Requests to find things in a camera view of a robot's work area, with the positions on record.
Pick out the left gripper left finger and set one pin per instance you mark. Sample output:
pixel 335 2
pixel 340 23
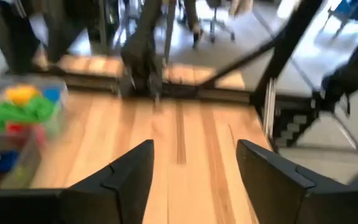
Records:
pixel 89 205

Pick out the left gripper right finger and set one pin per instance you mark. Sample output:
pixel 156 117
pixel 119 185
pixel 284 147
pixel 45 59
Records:
pixel 291 202

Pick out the blue toy block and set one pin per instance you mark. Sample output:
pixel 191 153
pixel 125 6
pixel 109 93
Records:
pixel 51 94
pixel 6 161

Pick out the red toy block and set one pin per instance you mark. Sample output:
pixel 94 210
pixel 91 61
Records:
pixel 15 127

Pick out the long green toy block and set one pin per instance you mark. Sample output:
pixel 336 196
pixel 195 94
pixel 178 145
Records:
pixel 5 115

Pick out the yellow toy block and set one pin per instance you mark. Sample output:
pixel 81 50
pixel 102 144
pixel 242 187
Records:
pixel 22 94

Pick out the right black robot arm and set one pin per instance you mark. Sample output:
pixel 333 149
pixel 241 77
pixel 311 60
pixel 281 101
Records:
pixel 141 62

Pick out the grey plastic bin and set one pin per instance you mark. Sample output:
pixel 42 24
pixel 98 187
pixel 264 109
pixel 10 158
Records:
pixel 26 161

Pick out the clear plastic bin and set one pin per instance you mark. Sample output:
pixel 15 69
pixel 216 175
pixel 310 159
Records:
pixel 57 124

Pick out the office chair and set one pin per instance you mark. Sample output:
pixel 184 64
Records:
pixel 217 21

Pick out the person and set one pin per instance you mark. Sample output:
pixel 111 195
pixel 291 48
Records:
pixel 194 18

